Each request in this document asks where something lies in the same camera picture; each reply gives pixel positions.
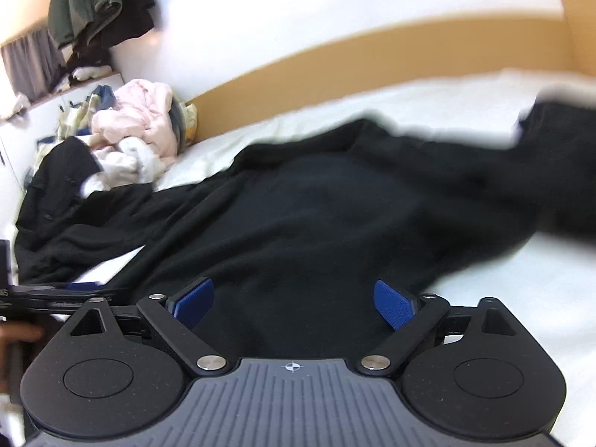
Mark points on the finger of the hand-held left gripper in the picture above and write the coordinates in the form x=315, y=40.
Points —
x=56, y=295

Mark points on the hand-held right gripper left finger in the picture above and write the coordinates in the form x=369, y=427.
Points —
x=193, y=305

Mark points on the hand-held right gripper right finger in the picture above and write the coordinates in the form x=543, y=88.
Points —
x=395, y=305

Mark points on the black fleece sweater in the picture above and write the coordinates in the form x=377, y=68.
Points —
x=316, y=223

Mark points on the white and black clothes heap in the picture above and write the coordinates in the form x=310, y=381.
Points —
x=88, y=72

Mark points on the hanging dark clothes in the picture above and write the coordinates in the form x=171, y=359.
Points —
x=93, y=0

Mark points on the person's left hand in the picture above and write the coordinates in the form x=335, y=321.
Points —
x=21, y=334

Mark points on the black suit jacket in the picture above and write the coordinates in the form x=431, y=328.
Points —
x=60, y=205

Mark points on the white cabinet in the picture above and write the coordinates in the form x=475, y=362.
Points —
x=28, y=139

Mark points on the white crumpled garment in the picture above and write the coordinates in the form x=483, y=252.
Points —
x=125, y=163

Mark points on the beige garment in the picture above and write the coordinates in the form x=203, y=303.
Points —
x=77, y=116

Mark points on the yellow grey garment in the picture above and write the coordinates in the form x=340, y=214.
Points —
x=186, y=121

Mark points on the pink padded jacket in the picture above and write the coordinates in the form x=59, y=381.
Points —
x=139, y=111

